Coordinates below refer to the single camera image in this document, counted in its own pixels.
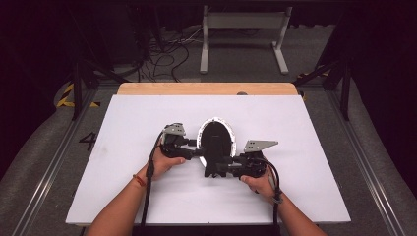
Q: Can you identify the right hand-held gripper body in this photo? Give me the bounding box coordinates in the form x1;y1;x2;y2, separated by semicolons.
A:
229;140;279;180

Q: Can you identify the black tripod stand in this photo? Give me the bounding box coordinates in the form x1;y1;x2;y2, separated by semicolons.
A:
67;6;130;121
293;58;352;122

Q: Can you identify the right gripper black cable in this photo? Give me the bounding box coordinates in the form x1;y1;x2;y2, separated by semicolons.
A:
257;156;282;236

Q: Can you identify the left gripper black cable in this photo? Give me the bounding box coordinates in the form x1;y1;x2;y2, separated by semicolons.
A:
140;130;165;236

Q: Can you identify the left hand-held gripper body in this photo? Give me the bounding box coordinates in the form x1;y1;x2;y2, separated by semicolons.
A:
159;122;195;161

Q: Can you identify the person's right hand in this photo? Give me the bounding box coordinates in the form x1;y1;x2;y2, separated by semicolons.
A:
240;163;283;205

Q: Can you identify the yellow black floor tape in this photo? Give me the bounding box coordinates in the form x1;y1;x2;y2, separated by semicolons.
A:
56;83;101;108

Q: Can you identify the grey wrist strap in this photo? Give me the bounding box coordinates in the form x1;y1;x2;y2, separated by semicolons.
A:
269;188;284;205

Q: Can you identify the white table board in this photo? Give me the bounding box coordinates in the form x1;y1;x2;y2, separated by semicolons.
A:
65;94;352;226

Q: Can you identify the red string bracelet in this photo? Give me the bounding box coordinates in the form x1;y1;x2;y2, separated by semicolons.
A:
132;173;148;188

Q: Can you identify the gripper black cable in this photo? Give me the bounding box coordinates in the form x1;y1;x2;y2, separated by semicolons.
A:
140;130;165;236
257;156;282;236

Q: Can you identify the aluminium floor rail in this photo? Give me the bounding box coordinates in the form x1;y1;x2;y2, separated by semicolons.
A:
11;88;100;236
328;89;409;236

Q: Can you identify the oval silver picture frame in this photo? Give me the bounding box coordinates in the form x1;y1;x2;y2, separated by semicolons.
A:
196;117;238;179

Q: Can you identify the white metal stand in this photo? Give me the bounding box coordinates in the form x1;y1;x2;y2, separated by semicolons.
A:
200;4;293;76

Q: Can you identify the tangle of black floor cables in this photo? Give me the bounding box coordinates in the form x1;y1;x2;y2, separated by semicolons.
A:
137;28;205;84

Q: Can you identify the person's left hand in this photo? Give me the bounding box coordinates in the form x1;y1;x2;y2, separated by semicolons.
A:
143;147;187;182

